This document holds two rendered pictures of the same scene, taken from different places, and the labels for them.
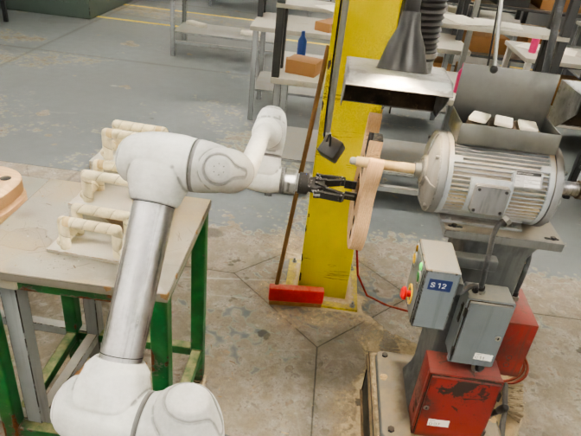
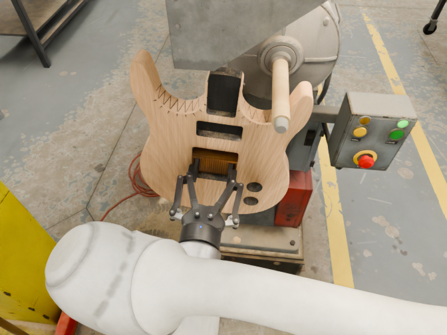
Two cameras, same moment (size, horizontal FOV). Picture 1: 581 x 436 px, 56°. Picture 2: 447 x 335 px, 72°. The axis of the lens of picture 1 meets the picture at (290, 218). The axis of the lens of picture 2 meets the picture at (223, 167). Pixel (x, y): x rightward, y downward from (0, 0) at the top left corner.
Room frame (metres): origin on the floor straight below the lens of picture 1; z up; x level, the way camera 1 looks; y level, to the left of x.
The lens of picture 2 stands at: (1.61, 0.23, 1.60)
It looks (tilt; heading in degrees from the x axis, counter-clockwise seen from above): 49 degrees down; 275
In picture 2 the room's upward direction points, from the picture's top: straight up
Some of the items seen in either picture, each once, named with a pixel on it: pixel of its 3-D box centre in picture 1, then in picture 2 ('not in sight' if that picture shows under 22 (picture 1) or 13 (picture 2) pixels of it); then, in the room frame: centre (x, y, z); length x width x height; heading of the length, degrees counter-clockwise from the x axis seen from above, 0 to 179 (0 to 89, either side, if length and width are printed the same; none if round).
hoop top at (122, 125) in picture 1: (140, 127); not in sight; (1.74, 0.55, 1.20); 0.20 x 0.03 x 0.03; 85
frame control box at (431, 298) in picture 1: (450, 289); (350, 123); (1.29, -0.49, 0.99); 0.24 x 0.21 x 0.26; 88
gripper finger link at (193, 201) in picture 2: (329, 182); (193, 198); (1.70, -0.12, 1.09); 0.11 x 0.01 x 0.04; 109
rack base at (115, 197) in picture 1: (119, 210); not in sight; (1.54, 0.57, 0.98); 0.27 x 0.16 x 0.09; 86
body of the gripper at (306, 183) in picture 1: (310, 184); (202, 228); (1.68, -0.06, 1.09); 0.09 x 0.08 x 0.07; 88
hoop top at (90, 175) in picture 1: (111, 178); not in sight; (1.50, 0.58, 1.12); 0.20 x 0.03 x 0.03; 85
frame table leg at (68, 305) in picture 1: (68, 285); not in sight; (1.75, 0.89, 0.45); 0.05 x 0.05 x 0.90; 88
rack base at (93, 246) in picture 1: (99, 245); not in sight; (1.39, 0.59, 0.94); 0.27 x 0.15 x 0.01; 86
